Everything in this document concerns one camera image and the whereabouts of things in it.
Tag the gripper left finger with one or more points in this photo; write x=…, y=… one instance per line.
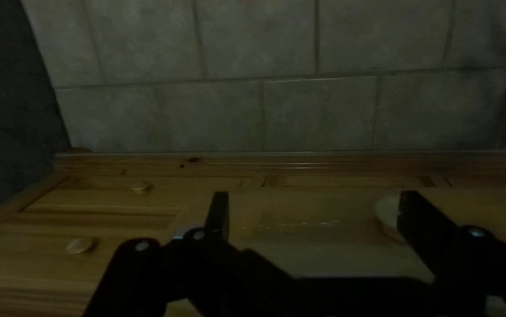
x=141, y=281

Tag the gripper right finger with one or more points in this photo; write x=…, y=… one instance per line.
x=464, y=259

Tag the dark grey fabric furniture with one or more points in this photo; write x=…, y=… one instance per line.
x=6, y=110

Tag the wooden chest of drawers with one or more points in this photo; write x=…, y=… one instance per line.
x=306, y=207

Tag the wooden drawer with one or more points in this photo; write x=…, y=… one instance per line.
x=323, y=220
x=99, y=193
x=37, y=259

